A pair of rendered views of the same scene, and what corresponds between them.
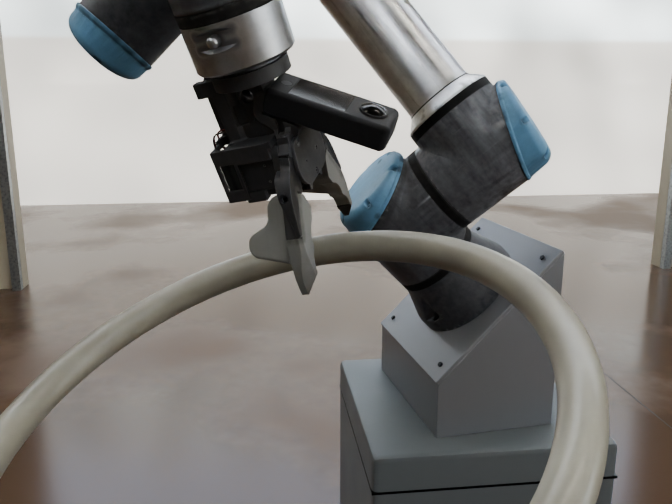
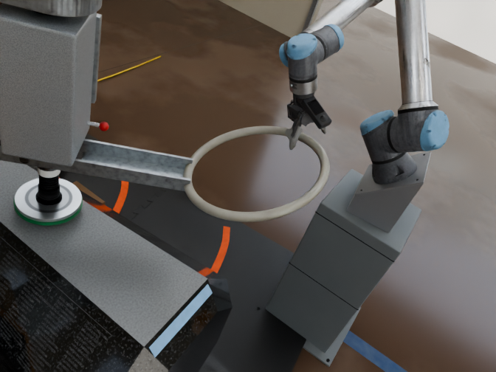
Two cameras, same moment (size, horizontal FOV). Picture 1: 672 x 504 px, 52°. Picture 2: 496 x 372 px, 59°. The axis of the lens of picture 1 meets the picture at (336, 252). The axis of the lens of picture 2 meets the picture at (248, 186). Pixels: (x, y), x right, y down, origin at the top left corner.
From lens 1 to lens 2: 98 cm
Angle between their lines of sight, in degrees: 34
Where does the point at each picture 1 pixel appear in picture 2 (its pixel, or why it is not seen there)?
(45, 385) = (230, 134)
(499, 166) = (412, 141)
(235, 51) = (295, 89)
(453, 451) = (345, 217)
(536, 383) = (390, 217)
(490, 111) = (421, 120)
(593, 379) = (300, 201)
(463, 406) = (360, 207)
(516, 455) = (364, 232)
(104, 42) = (283, 58)
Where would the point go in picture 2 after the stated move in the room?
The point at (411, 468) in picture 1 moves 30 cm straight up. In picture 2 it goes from (330, 212) to (359, 160)
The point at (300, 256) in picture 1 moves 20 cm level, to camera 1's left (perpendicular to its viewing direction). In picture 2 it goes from (291, 141) to (248, 111)
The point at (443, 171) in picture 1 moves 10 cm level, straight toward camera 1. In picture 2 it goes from (395, 131) to (381, 135)
